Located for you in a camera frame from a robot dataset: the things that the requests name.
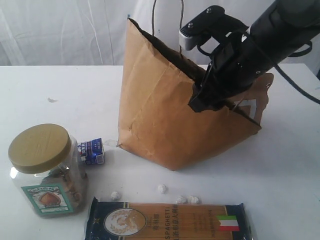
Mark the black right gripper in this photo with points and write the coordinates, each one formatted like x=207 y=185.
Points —
x=235 y=64

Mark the brown paper bag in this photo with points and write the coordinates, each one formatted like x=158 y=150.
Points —
x=155 y=121

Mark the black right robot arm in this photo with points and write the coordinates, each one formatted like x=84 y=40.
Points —
x=284 y=30

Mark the brown stand-up pouch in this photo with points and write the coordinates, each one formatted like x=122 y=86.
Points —
x=254 y=101

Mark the small blue milk carton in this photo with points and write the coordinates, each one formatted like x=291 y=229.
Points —
x=92 y=152

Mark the spaghetti package dark blue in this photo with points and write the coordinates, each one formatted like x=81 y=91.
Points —
x=114 y=220

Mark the clear jar with gold lid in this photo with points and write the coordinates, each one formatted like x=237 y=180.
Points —
x=48 y=171

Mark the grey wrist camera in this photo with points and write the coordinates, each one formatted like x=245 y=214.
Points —
x=212 y=22

